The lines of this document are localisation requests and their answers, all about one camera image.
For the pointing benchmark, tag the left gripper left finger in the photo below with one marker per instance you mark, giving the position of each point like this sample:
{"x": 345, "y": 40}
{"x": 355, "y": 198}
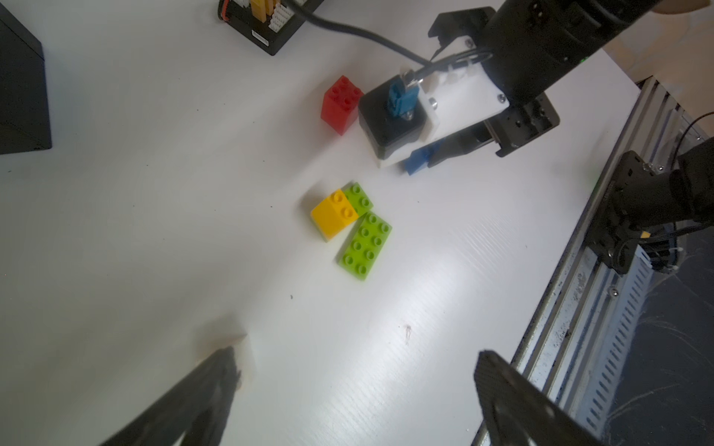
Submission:
{"x": 194, "y": 412}

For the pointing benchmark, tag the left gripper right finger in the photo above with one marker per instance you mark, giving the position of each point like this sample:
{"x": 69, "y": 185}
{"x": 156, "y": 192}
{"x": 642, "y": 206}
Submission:
{"x": 516, "y": 413}

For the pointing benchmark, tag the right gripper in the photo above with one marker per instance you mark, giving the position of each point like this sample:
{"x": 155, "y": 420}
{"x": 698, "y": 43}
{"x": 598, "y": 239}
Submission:
{"x": 501, "y": 99}

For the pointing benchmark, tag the dark blue lego brick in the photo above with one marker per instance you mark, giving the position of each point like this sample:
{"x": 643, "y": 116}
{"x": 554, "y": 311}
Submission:
{"x": 423, "y": 158}

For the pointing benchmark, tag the red lego brick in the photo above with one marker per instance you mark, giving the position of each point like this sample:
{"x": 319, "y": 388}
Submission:
{"x": 340, "y": 105}

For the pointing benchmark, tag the lime lego brick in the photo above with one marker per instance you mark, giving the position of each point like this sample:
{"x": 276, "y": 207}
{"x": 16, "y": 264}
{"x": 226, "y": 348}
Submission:
{"x": 363, "y": 249}
{"x": 358, "y": 198}

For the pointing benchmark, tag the yellow lego brick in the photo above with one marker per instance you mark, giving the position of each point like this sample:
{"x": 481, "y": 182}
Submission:
{"x": 333, "y": 215}

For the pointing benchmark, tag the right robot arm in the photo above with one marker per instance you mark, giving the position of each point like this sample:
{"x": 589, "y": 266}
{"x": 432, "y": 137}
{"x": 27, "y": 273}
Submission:
{"x": 583, "y": 27}

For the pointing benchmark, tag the black box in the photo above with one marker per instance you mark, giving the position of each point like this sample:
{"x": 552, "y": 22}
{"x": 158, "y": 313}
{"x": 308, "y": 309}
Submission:
{"x": 25, "y": 121}

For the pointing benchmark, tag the aluminium front rail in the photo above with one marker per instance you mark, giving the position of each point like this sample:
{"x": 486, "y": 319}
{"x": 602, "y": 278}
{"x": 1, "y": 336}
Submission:
{"x": 575, "y": 348}

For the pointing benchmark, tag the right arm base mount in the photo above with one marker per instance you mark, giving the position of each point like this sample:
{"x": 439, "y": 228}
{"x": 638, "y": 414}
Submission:
{"x": 619, "y": 218}

